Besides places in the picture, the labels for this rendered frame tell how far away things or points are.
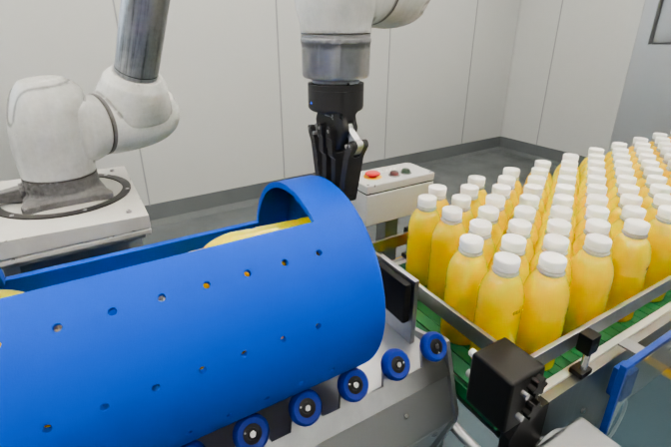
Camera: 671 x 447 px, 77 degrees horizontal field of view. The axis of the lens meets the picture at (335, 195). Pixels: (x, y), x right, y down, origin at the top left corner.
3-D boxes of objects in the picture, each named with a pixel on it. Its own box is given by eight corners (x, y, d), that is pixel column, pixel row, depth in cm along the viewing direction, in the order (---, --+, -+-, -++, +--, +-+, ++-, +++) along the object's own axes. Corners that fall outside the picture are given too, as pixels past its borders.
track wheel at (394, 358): (384, 385, 62) (391, 386, 60) (375, 354, 63) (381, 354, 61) (408, 373, 64) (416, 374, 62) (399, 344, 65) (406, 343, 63)
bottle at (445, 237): (437, 307, 85) (446, 225, 79) (419, 288, 92) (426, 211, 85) (466, 300, 88) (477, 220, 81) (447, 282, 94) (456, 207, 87)
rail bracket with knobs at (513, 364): (453, 397, 65) (461, 343, 61) (486, 378, 68) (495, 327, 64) (507, 448, 57) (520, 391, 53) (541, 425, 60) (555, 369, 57)
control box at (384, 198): (342, 212, 105) (343, 173, 101) (405, 197, 114) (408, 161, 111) (365, 227, 97) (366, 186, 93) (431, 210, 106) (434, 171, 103)
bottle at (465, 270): (478, 351, 74) (493, 259, 67) (437, 342, 76) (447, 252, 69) (478, 326, 80) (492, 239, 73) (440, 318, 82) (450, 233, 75)
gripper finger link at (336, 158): (348, 123, 59) (354, 124, 58) (349, 198, 63) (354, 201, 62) (325, 126, 57) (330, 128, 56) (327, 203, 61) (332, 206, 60)
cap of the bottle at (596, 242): (602, 254, 69) (605, 244, 68) (579, 244, 72) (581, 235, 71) (614, 248, 71) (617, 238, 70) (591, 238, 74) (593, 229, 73)
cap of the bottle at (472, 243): (482, 254, 69) (484, 244, 68) (458, 250, 70) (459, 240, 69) (482, 243, 73) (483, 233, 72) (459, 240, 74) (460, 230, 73)
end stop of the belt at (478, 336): (363, 257, 94) (363, 245, 93) (366, 256, 95) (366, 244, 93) (515, 376, 62) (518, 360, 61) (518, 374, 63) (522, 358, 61)
